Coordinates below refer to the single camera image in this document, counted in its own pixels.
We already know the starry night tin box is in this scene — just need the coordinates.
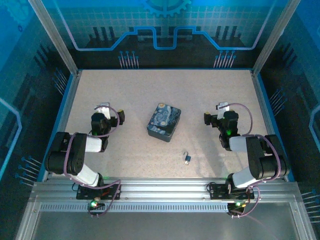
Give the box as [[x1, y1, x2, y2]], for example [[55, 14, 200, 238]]
[[146, 101, 182, 144]]

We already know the left controller board with LED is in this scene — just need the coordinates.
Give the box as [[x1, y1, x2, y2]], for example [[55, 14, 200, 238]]
[[87, 198, 106, 211]]

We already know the controller board with led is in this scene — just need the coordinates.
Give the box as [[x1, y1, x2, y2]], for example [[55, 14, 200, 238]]
[[226, 200, 247, 212], [87, 198, 106, 211]]

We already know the right controller board with LED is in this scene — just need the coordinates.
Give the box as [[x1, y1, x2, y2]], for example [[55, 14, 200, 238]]
[[226, 200, 247, 212]]

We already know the grey metal shelf panel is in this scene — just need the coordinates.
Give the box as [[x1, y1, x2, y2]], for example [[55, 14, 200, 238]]
[[14, 201, 316, 240]]

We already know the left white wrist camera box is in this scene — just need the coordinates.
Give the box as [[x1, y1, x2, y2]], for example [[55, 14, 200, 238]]
[[94, 102, 111, 121]]

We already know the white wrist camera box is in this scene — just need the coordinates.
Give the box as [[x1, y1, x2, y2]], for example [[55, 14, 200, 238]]
[[94, 102, 111, 121], [215, 101, 231, 120]]

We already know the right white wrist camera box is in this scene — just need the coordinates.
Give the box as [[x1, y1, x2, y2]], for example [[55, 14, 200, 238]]
[[215, 101, 231, 120]]

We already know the aluminium side rail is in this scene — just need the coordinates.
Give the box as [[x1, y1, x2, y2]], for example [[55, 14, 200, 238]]
[[250, 69, 296, 182], [40, 70, 83, 182]]

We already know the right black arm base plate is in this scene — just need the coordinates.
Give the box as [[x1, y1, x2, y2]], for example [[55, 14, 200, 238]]
[[208, 182, 256, 201]]

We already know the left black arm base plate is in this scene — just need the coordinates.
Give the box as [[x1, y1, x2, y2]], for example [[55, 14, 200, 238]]
[[75, 183, 122, 201]]

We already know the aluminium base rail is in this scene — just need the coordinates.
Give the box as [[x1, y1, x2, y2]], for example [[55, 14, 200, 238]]
[[29, 177, 304, 204]]

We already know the slotted grey cable duct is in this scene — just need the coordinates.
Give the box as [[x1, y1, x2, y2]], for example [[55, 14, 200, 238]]
[[39, 203, 230, 214]]

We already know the aluminium frame post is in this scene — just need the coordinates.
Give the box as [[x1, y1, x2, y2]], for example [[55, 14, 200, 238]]
[[27, 0, 81, 76], [251, 0, 301, 76]]

